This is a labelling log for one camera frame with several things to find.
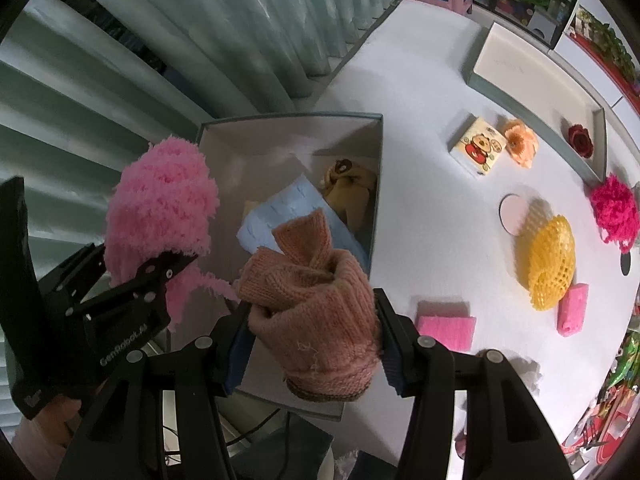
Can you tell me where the large pink sponge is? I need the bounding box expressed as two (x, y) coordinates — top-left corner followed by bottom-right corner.
(414, 301), (477, 351)

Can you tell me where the grey cardboard storage box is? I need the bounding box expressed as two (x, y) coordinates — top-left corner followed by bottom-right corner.
(194, 112), (385, 422)

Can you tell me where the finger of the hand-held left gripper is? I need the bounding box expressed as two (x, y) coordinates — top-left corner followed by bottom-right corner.
(65, 254), (198, 318)
(37, 242), (108, 311)

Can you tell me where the red ledge with small toys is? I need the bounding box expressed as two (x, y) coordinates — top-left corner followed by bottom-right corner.
(565, 0), (640, 97)

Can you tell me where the red train track tray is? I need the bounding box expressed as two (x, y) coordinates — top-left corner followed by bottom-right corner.
(560, 400), (632, 467)

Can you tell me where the small tan bear toy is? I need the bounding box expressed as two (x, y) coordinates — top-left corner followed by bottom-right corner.
(319, 157), (379, 234)

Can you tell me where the hot pink fluffy yarn cloth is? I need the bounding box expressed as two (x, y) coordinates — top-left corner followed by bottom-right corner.
(588, 173), (640, 254)

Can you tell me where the orange fabric flower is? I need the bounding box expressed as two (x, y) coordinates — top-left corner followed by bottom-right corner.
(502, 118), (540, 170)

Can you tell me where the black cable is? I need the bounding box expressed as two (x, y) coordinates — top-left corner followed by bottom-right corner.
(165, 399), (302, 466)

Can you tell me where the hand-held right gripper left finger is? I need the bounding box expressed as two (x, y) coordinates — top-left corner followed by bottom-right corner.
(55, 305), (257, 480)

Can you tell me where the yellow foam fruit net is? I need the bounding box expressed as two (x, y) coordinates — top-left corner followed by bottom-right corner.
(515, 213), (577, 311)

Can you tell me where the bear print tissue pack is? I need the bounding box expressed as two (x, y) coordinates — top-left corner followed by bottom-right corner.
(447, 115), (509, 177)

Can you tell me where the small pink sponge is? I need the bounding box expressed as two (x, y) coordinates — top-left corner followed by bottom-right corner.
(557, 283), (590, 337)

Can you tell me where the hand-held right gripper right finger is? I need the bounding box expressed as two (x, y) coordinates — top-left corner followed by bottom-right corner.
(372, 289), (573, 480)

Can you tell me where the light pink fluffy cloth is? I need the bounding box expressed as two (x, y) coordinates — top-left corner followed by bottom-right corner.
(103, 133), (241, 333)

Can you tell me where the pile of snack packets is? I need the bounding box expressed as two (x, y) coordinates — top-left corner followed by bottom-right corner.
(585, 305), (640, 441)

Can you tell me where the dark red fabric rose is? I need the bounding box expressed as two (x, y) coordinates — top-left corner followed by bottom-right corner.
(567, 123), (595, 159)

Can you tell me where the peach knitted hat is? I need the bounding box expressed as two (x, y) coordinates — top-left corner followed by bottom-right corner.
(233, 208), (382, 403)

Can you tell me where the pale pink round coaster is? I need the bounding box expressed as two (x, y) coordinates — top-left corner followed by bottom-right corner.
(499, 193), (531, 236)

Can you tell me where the light blue towel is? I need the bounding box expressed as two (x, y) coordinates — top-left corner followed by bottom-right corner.
(237, 174), (371, 277)

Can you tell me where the person's left hand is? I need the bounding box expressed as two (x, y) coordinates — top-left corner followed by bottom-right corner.
(11, 394), (84, 461)

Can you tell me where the grey box lid tray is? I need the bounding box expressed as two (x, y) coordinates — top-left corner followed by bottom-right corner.
(467, 20), (608, 184)

